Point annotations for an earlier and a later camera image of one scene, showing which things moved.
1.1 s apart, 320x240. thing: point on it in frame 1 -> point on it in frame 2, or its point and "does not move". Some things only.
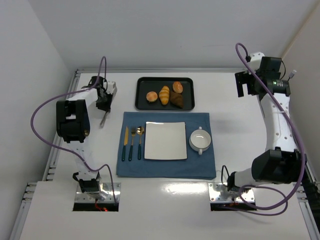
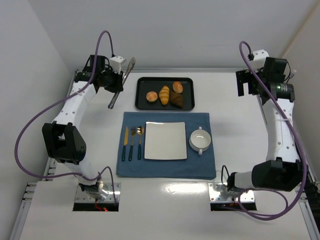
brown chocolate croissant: x=176 y=99 does not move
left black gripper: x=104 y=104 -> x=114 y=82
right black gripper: x=240 y=83 does not move
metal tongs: x=102 y=124 -> x=130 y=67
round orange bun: x=151 y=96 does not move
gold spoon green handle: x=140 y=130 does not move
